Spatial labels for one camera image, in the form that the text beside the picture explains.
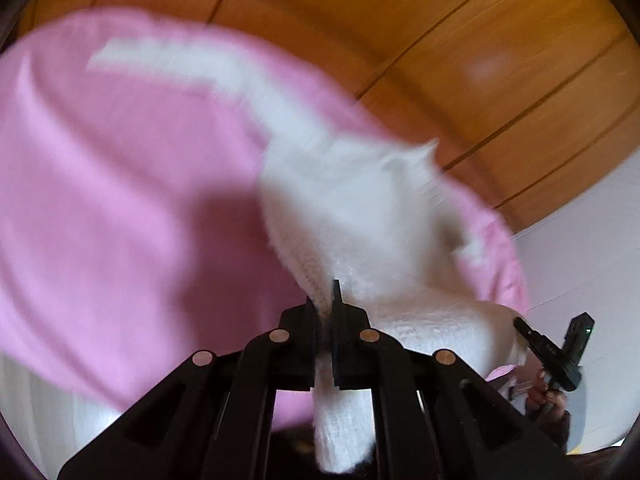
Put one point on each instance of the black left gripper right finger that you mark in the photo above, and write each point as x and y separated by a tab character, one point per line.
434	417

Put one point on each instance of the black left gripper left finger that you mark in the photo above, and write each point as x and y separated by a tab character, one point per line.
211	417

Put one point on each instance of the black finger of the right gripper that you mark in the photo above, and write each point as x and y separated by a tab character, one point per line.
541	346

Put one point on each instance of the white knitted sweater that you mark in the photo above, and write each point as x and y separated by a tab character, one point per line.
426	260

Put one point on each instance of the person's right hand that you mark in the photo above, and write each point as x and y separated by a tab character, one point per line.
546	409

